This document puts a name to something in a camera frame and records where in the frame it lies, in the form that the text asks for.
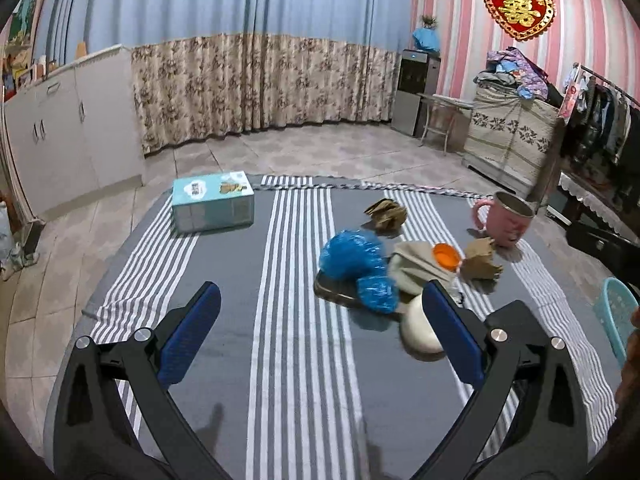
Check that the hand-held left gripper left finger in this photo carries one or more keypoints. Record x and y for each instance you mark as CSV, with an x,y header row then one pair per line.
x,y
192,330

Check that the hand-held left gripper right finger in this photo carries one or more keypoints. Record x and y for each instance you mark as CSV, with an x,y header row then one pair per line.
x,y
452,330

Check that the cream plastic bowl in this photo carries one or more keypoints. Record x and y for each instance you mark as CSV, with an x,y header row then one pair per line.
x,y
417,325

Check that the beige paper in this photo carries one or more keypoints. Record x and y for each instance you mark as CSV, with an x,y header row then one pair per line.
x,y
412,267

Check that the brown paper ball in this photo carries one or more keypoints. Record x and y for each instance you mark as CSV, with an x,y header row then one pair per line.
x,y
480,260
385,215

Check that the orange lid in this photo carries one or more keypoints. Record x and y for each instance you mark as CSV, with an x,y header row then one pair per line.
x,y
445,255

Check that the teal plastic basket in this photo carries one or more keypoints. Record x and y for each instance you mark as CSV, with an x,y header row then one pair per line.
x,y
617,320

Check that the person's right hand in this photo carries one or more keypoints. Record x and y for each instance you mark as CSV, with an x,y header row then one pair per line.
x,y
631,360

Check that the grey striped tablecloth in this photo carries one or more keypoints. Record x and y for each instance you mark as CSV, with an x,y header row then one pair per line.
x,y
300,360

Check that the pink cup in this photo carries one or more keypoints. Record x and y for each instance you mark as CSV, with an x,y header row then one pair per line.
x,y
505,222

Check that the light blue tissue box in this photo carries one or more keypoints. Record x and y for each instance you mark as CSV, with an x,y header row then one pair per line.
x,y
212,202

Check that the dark storage box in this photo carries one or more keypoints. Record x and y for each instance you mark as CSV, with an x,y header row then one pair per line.
x,y
605,240

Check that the metal clothes rack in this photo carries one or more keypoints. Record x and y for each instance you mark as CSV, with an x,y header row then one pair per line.
x,y
547,160

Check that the white lace cloth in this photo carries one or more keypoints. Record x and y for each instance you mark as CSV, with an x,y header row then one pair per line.
x,y
595,192

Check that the white plastic bag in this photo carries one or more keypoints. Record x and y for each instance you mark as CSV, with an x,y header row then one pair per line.
x,y
10,245

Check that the patterned cloth covered cabinet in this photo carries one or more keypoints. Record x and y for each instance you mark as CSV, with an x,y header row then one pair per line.
x,y
510,135

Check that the small metal table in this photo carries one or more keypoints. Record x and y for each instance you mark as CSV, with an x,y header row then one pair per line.
x,y
445,100

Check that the white cabinet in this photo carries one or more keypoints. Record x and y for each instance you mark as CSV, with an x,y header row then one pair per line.
x,y
75,125

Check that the grey water dispenser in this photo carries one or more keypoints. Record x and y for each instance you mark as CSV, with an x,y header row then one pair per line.
x,y
412,90

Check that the pink hanging bag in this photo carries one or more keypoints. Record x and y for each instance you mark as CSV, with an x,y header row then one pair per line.
x,y
566,101

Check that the row of hanging clothes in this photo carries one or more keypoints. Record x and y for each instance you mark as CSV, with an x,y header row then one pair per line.
x,y
610,120

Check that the pile of clothes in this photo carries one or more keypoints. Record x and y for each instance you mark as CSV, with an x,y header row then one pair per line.
x,y
510,72

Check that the blue floral curtain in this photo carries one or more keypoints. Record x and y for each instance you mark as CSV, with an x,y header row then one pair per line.
x,y
225,60

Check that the blue cloth cover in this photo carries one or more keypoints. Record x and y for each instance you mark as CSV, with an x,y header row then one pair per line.
x,y
426,40

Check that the dried plant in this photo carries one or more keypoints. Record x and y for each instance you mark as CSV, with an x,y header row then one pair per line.
x,y
428,21

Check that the small picture frame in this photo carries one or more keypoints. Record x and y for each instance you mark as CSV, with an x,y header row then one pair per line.
x,y
23,77

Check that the red heart wall decoration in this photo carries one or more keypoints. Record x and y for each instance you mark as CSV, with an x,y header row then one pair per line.
x,y
519,7

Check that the green wall poster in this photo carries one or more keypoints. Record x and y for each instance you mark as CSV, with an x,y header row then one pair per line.
x,y
22,20

